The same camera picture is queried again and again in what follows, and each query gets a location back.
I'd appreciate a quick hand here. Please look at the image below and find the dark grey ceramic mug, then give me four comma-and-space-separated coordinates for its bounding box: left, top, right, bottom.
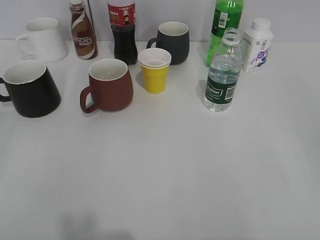
146, 21, 190, 65

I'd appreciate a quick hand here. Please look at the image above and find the clear water bottle green label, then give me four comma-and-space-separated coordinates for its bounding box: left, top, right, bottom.
203, 28, 242, 112

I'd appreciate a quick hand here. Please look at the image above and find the red-brown ceramic mug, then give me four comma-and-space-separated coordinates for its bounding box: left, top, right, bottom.
79, 58, 134, 114

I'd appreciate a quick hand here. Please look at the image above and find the cola bottle red label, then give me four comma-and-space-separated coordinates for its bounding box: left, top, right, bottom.
107, 0, 138, 66

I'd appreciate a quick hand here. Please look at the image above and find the black ceramic mug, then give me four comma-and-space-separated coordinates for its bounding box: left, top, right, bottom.
0, 60, 62, 118

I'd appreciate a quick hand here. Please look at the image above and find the yellow paper cup stack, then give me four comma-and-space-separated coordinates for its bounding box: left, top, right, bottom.
138, 47, 172, 94

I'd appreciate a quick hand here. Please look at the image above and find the white ceramic mug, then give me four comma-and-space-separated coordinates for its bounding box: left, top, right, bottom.
15, 17, 69, 63

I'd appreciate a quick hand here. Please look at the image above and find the brown Nescafe coffee bottle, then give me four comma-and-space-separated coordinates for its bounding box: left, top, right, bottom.
69, 0, 98, 60

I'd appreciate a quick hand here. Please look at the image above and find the green soda bottle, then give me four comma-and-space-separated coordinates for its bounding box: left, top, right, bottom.
206, 0, 245, 67

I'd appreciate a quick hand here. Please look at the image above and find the white milk carton bottle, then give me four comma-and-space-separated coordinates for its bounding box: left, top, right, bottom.
241, 18, 274, 73

